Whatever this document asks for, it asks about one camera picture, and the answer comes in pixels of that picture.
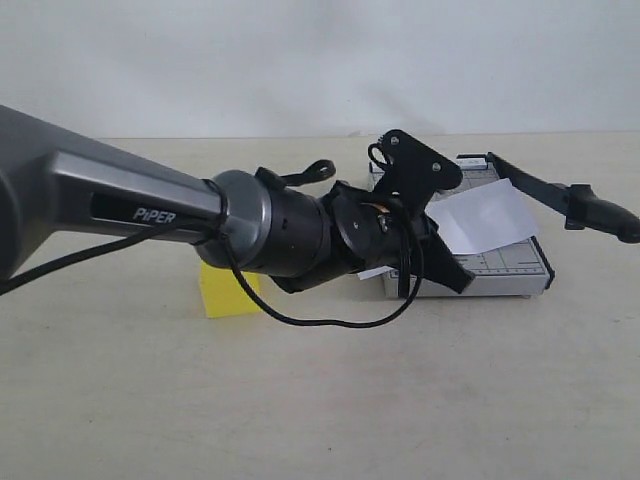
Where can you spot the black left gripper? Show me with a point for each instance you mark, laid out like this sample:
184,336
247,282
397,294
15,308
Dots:
368,231

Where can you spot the white paper sheet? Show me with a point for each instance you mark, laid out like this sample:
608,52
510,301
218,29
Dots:
483,218

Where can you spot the yellow foam cube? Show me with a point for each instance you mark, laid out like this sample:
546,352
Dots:
222,295

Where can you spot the black cutter blade arm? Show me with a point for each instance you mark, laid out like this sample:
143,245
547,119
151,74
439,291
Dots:
578,203

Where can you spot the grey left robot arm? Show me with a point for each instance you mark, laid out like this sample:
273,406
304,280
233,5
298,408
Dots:
53,180

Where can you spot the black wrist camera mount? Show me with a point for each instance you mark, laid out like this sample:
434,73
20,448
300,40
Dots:
412,172

